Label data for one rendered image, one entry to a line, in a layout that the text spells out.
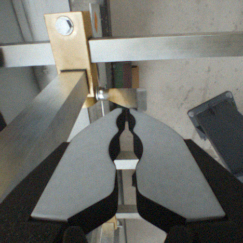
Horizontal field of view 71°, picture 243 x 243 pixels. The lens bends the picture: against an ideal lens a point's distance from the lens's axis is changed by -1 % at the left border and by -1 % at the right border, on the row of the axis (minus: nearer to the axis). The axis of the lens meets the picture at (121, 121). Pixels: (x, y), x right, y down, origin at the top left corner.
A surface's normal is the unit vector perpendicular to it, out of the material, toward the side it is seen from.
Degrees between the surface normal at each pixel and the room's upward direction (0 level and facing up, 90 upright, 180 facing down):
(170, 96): 0
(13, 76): 90
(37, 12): 0
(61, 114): 90
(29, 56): 0
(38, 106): 90
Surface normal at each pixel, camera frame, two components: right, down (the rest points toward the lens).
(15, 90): 1.00, -0.03
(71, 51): -0.03, 0.55
